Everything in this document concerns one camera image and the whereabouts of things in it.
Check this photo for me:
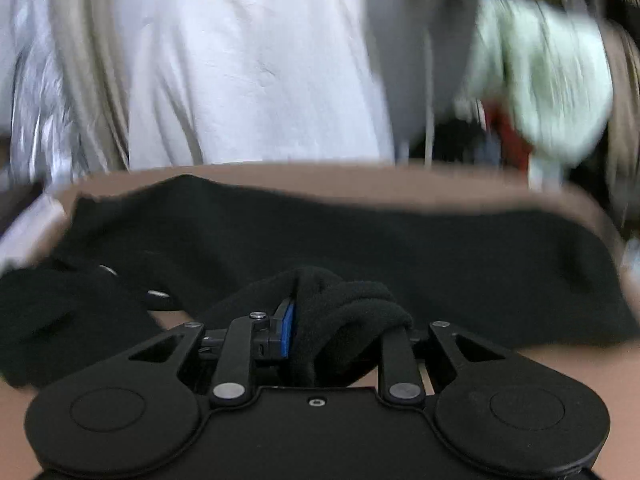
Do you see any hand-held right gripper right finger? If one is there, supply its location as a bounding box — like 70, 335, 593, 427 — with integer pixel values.
377, 320, 507, 405

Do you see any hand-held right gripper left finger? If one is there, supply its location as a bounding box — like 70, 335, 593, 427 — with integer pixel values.
128, 304, 297, 409

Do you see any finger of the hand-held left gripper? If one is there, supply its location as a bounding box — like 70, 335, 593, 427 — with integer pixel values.
97, 264, 174, 312

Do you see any black fleece garment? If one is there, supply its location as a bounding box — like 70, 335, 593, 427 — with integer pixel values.
0, 175, 640, 389

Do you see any white cloth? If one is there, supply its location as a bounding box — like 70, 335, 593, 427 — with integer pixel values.
0, 194, 67, 263

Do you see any silver shiny jacket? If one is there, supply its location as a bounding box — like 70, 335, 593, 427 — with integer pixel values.
0, 0, 130, 188

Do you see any red item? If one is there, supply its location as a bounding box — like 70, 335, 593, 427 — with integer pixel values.
482, 102, 534, 172

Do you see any beige hanging coat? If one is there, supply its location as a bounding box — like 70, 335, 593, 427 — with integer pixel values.
47, 0, 132, 171

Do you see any grey garment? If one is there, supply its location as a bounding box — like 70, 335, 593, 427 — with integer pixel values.
350, 0, 482, 147

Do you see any light green garment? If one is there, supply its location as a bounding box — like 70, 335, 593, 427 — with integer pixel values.
465, 0, 616, 162

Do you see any tan garment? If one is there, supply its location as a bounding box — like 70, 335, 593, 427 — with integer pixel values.
600, 25, 640, 233

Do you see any white drawstring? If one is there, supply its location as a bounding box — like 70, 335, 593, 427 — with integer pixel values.
422, 35, 436, 169

